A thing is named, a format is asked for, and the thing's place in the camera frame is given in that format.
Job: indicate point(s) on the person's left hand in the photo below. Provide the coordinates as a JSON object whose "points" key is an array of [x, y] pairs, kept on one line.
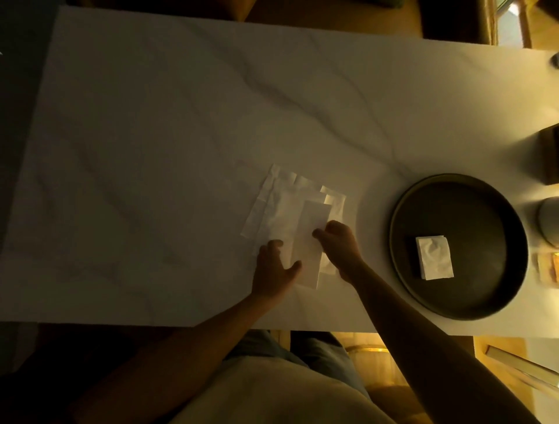
{"points": [[273, 275]]}

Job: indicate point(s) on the person's right hand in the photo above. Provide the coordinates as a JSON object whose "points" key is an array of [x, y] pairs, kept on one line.
{"points": [[343, 249]]}

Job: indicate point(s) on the person's right fingers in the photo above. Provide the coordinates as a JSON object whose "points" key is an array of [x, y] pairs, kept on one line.
{"points": [[324, 233]]}

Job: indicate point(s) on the person's left thumb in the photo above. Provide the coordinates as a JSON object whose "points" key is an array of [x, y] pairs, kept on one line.
{"points": [[293, 267]]}

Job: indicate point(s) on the white napkin strip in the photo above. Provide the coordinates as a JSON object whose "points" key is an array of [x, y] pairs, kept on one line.
{"points": [[311, 218]]}

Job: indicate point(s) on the person's left forearm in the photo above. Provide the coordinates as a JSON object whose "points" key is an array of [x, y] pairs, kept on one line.
{"points": [[187, 349]]}

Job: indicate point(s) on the person's right forearm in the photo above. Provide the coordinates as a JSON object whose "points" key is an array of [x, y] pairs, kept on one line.
{"points": [[419, 340]]}

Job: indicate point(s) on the creased white paper napkin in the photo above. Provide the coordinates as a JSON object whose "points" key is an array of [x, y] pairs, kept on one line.
{"points": [[335, 203]]}

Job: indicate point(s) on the unfolded white paper napkin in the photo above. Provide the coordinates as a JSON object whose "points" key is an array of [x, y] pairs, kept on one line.
{"points": [[273, 205]]}

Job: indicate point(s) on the person's blue jeans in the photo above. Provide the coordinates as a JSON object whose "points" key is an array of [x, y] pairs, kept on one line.
{"points": [[323, 354]]}

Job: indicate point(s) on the stack of white napkins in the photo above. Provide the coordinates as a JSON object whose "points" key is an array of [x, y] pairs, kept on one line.
{"points": [[434, 257]]}

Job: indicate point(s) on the person's light shirt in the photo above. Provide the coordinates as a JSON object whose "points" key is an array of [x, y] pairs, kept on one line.
{"points": [[270, 393]]}

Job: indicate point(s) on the dark round tray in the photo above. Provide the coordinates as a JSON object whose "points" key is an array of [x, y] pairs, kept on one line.
{"points": [[471, 209]]}

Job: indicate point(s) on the grey round cup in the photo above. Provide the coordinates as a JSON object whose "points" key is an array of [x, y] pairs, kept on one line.
{"points": [[550, 220]]}

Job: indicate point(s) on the small orange holder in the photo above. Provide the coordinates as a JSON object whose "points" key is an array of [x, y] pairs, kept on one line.
{"points": [[549, 267]]}

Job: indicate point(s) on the metal bar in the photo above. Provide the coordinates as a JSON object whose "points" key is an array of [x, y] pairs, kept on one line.
{"points": [[522, 362]]}

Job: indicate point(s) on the brown wooden box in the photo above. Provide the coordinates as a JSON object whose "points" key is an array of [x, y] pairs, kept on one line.
{"points": [[551, 153]]}

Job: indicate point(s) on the small dark round object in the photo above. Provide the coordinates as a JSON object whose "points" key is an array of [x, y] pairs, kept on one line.
{"points": [[556, 59]]}

